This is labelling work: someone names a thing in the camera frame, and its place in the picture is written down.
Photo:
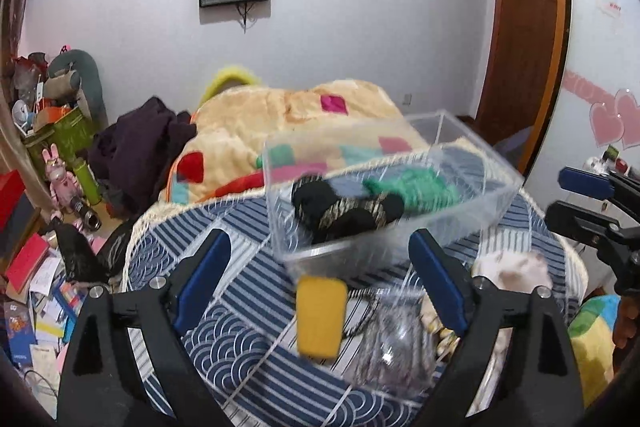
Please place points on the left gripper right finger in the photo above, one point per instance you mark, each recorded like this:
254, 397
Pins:
539, 383

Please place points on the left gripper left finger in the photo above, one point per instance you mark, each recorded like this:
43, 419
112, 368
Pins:
101, 384

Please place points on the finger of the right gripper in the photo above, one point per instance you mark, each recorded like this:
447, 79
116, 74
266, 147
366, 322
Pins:
613, 187
615, 246

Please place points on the white drawstring cloth pouch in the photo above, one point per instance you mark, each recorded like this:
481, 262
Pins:
514, 270

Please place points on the silver glitter bow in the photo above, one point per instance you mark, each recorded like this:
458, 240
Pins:
396, 353

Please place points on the green knitted cloth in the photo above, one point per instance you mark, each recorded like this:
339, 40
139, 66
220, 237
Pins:
421, 189

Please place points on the yellow sponge block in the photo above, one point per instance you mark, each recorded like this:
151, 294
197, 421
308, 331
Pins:
320, 316

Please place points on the clear plastic storage box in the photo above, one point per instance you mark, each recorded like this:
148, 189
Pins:
487, 184

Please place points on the black pouch with chain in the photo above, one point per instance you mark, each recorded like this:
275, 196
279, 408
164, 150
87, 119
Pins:
328, 217

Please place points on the floral yellow scrunchie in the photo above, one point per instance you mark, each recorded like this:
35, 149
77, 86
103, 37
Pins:
446, 340

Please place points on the brown wooden door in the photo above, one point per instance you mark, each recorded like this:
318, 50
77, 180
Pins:
526, 56

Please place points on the blue white patterned tablecloth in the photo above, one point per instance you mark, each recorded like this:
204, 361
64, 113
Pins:
244, 347

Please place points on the pink rabbit figurine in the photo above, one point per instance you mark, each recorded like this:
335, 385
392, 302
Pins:
63, 184

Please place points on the red flat box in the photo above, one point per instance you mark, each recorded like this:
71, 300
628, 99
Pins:
11, 190

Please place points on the dark purple clothing pile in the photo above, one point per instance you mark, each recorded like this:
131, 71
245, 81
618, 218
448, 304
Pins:
131, 159

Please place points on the green cardboard box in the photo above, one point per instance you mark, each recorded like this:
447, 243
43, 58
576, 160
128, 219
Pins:
72, 133

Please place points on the beige plush blanket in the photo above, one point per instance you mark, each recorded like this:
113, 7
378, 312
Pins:
337, 124

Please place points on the grey green plush toy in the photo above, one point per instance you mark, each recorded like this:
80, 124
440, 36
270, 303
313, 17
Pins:
73, 77

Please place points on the pink heart wall decals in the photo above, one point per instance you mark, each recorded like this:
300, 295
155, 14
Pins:
613, 117

